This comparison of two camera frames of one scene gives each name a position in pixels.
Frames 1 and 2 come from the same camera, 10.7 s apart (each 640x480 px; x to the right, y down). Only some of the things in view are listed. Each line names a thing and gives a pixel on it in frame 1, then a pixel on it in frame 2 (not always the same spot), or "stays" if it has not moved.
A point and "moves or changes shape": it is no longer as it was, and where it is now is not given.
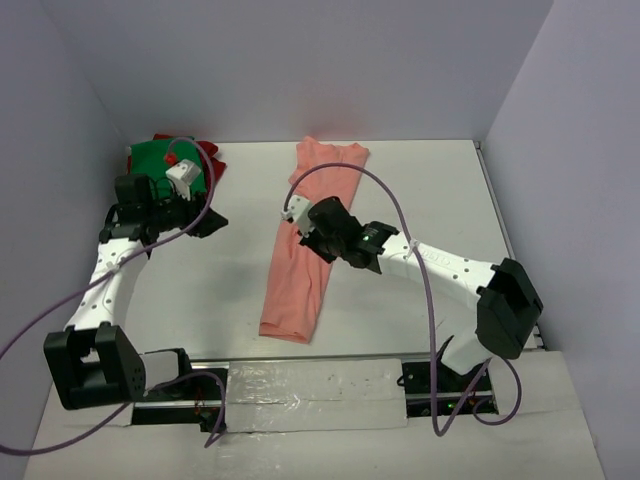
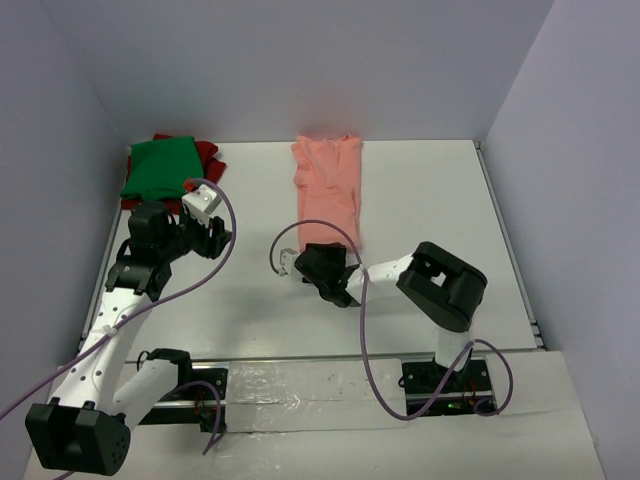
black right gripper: [311, 241] to [341, 263]
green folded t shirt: [148, 159] stays
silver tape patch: [314, 394] stays
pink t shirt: [299, 276] moves or changes shape
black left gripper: [210, 222] to [211, 246]
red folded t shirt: [212, 167] stays
